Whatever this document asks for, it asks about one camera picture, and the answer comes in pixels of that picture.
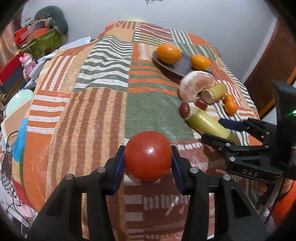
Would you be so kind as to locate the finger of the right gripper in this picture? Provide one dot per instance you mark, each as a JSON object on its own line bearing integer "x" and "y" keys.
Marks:
{"x": 228, "y": 148}
{"x": 257, "y": 128}

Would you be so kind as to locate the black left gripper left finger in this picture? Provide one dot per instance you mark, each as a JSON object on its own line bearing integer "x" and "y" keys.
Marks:
{"x": 61, "y": 216}

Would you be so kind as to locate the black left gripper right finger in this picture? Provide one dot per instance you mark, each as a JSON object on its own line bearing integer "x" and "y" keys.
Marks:
{"x": 235, "y": 217}

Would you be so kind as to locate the long green sugarcane piece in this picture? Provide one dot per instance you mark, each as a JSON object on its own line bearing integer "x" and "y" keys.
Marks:
{"x": 203, "y": 123}

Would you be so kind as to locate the small mandarin orange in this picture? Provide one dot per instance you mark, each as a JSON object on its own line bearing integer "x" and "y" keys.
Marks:
{"x": 230, "y": 105}

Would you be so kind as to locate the dark red grape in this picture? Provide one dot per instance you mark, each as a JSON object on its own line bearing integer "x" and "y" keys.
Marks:
{"x": 200, "y": 103}
{"x": 184, "y": 110}

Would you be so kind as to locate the short green sugarcane piece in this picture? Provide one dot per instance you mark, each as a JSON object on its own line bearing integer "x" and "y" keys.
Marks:
{"x": 214, "y": 93}

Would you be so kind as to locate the peeled pomelo segment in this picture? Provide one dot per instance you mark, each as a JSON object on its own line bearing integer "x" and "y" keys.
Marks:
{"x": 193, "y": 83}

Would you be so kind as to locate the red tomato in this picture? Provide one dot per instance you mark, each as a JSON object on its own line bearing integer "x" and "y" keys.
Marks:
{"x": 148, "y": 156}

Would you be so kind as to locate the large orange with sticker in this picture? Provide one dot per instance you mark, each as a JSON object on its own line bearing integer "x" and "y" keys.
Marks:
{"x": 168, "y": 53}

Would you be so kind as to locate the brown wooden door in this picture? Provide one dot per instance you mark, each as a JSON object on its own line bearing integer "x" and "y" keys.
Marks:
{"x": 277, "y": 63}

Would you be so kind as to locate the dark purple plate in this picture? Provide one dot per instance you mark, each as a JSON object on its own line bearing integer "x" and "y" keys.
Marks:
{"x": 180, "y": 69}

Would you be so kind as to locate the striped patchwork bedspread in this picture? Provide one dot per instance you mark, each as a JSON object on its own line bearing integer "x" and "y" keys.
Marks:
{"x": 90, "y": 100}

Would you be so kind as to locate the pink toy figure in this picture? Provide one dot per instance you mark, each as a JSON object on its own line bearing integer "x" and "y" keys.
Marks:
{"x": 28, "y": 65}

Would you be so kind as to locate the yellow pillow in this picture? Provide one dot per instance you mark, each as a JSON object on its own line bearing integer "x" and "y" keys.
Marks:
{"x": 136, "y": 20}

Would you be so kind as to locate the white cloth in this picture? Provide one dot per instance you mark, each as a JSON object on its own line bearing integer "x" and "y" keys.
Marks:
{"x": 36, "y": 71}

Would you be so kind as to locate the green patterned box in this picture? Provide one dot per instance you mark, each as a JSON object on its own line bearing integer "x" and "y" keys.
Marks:
{"x": 42, "y": 42}

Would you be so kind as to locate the grey neck pillow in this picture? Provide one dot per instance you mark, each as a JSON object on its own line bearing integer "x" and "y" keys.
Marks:
{"x": 54, "y": 18}

